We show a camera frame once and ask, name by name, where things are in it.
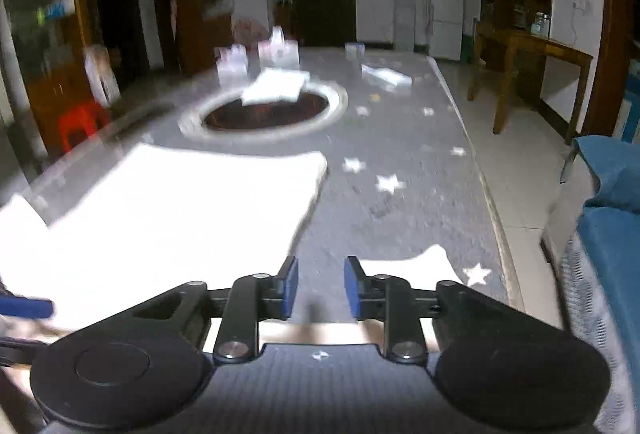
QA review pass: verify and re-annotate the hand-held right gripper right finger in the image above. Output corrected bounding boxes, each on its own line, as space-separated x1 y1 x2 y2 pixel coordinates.
343 256 507 363

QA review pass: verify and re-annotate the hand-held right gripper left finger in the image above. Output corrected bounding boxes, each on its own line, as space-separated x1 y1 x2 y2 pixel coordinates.
132 256 300 363

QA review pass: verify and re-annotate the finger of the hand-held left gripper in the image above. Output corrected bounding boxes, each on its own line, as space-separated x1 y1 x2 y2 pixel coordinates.
0 296 55 319

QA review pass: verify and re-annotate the small white cloth piece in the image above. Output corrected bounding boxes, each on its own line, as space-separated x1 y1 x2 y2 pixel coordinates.
359 244 467 287

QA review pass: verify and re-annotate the large white garment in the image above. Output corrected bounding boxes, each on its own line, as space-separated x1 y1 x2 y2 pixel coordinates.
0 143 329 346

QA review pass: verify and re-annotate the grey star-printed tablecloth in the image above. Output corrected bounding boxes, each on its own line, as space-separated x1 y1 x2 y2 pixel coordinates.
20 45 511 350

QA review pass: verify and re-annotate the red plastic stool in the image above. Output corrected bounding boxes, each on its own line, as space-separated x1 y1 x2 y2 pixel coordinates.
57 101 112 152

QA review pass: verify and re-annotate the folded white cloth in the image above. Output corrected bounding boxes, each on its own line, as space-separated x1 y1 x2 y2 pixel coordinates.
241 67 312 106

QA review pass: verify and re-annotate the flat white packet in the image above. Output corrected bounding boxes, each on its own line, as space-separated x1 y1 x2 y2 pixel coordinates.
361 62 414 91

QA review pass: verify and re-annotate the clear plastic container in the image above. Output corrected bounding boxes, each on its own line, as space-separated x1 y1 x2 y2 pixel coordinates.
215 44 250 82
257 26 301 70

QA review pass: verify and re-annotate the white plastic bag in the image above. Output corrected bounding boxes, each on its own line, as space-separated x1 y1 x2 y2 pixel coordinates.
84 44 122 109

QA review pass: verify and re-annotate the blue cloth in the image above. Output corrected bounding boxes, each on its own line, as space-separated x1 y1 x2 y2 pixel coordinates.
560 134 640 310

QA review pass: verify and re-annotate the wooden display cabinet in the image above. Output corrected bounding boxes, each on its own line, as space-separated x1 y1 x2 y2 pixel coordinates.
0 0 101 155

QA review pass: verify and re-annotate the water dispenser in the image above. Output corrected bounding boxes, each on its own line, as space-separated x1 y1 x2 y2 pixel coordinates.
394 0 417 52

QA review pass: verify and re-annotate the white refrigerator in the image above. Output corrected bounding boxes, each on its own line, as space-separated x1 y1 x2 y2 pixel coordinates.
428 0 466 61

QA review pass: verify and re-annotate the wooden side table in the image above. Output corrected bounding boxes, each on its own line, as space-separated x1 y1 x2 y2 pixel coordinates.
467 20 595 146

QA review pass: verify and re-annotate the white round table ring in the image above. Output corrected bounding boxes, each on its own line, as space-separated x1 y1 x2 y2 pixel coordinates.
178 81 349 146

